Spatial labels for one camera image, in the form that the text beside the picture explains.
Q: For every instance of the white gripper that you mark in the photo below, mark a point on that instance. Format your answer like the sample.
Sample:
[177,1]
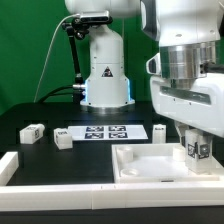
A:
[202,107]

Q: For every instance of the white square table top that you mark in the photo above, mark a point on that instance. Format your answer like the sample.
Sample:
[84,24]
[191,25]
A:
[144,163]

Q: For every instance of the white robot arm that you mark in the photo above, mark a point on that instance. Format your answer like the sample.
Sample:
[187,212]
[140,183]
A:
[186,84]

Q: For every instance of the white sheet with markers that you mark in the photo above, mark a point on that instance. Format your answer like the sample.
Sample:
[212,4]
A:
[107,132]

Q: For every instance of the white U-shaped fence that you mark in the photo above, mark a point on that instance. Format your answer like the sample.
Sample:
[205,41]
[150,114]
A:
[103,196]

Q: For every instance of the grey camera on mount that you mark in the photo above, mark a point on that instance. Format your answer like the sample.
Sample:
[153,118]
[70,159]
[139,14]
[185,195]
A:
[94,17]

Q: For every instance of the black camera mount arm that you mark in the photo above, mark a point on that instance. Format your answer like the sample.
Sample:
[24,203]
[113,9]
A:
[78,94]

